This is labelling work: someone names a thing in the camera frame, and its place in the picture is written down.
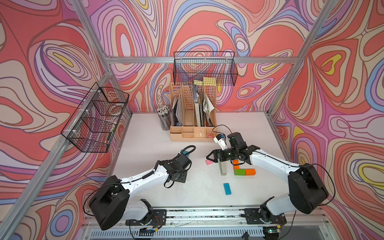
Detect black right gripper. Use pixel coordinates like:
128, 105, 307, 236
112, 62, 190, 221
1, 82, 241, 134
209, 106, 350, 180
206, 147, 238, 164

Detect orange block front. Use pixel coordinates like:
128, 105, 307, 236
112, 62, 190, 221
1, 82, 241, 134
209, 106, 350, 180
233, 160, 240, 170

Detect orange block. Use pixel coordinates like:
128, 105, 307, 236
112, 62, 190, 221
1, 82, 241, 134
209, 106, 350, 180
233, 160, 240, 170
245, 169, 256, 176

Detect dark green block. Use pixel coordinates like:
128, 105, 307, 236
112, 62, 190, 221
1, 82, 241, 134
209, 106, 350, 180
234, 169, 247, 176

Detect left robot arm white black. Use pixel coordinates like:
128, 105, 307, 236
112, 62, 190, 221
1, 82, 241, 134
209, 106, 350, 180
88, 151, 192, 231

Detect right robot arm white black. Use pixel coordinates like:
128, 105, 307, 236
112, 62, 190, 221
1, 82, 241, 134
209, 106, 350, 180
207, 132, 329, 224

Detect black white stapler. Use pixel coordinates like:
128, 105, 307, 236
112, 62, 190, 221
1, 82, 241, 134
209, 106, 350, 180
219, 162, 227, 176

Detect teal block front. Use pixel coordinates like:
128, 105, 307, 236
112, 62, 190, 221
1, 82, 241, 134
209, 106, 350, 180
223, 183, 232, 196

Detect beige desk organizer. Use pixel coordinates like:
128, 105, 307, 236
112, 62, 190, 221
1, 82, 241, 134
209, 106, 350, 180
170, 83, 217, 142

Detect clear cup of pencils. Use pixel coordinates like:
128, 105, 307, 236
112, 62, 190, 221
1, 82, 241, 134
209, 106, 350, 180
157, 106, 172, 131

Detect yellow sticky note block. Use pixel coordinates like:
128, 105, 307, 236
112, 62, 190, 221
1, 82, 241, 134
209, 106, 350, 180
193, 77, 217, 86

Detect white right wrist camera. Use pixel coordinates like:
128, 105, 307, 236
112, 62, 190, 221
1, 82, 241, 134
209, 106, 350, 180
214, 134, 228, 151

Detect metal base rail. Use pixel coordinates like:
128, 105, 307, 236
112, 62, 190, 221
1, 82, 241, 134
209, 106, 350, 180
148, 206, 325, 234

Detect left black wire basket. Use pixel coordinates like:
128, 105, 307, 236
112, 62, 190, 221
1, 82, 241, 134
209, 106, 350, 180
61, 83, 129, 153

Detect black wire basket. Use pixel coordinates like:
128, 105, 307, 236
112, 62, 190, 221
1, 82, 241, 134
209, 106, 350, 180
61, 83, 129, 153
173, 50, 238, 86

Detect back black wire basket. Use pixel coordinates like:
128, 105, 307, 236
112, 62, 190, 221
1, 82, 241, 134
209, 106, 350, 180
173, 50, 238, 86

